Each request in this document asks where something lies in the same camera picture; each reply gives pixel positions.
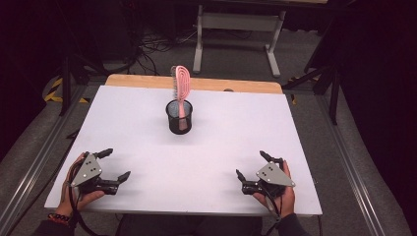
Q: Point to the black mesh pen holder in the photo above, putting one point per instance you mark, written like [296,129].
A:
[178,128]

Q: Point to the white metal desk frame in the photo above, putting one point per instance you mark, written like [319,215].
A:
[239,21]

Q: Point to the person's left hand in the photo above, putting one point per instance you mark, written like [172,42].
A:
[86,197]

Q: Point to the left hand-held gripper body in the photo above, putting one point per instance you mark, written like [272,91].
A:
[88,170]

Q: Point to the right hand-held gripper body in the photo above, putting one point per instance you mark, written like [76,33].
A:
[273,175]

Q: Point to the pink hairbrush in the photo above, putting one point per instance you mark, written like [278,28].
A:
[182,78]

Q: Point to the person's right hand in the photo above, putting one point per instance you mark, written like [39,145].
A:
[288,200]

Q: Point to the grey metal floor rail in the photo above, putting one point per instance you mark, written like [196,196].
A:
[350,164]
[36,157]

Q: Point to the yellow black hazard tape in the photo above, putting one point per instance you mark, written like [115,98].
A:
[54,90]

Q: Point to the black tripod stand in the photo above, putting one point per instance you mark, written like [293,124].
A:
[67,82]
[333,95]

